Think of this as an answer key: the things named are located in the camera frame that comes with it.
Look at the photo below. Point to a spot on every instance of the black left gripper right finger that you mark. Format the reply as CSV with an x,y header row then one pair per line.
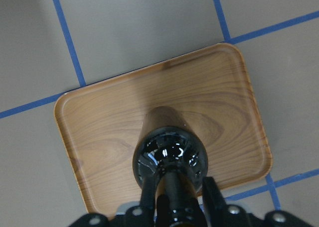
x,y
212,197

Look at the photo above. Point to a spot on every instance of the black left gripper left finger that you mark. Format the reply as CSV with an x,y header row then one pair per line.
x,y
148,194

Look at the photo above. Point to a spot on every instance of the dark glass wine bottle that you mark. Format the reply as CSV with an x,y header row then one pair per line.
x,y
170,151

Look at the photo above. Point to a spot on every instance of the wooden tray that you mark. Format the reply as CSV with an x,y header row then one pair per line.
x,y
210,89

